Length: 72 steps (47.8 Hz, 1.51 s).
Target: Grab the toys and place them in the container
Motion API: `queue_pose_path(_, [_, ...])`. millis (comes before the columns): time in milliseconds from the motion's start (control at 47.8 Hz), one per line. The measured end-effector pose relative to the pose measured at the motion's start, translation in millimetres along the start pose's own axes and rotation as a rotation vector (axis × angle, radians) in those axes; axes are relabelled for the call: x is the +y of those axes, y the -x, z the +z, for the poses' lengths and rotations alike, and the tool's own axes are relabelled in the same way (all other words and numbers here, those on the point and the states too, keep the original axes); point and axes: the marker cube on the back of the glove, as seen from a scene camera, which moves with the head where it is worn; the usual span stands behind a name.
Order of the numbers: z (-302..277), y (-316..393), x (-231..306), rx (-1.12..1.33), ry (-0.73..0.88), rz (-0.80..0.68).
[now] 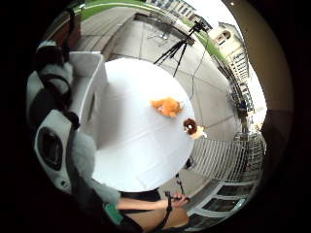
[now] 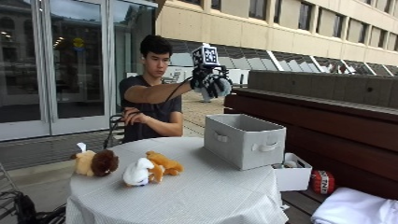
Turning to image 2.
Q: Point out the the person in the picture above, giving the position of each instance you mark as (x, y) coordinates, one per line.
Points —
(151, 109)

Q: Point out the glass door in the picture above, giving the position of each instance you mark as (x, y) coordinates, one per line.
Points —
(76, 62)

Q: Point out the white marker cube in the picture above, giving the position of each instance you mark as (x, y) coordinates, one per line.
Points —
(205, 56)

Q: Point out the white plastic box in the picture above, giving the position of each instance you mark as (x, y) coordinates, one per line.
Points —
(293, 178)

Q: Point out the dark wooden bench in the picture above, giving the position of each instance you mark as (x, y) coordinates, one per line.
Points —
(344, 130)

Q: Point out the pale toy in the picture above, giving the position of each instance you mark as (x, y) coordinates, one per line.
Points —
(288, 164)

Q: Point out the grey soft toy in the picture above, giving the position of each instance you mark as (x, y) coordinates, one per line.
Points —
(224, 87)

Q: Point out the orange fox soft toy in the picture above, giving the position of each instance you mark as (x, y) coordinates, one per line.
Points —
(164, 165)

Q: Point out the black metal chair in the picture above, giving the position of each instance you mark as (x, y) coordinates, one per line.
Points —
(115, 130)

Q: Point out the grey striped tablecloth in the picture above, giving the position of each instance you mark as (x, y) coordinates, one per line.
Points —
(187, 193)

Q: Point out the grey fabric storage box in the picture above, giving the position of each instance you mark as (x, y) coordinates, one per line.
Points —
(243, 146)

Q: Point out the tan lion soft toy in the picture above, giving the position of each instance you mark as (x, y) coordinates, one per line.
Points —
(95, 163)

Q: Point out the white soft toy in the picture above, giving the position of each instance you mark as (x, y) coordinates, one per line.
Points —
(136, 174)

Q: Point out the white folded cloth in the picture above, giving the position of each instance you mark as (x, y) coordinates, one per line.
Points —
(356, 208)

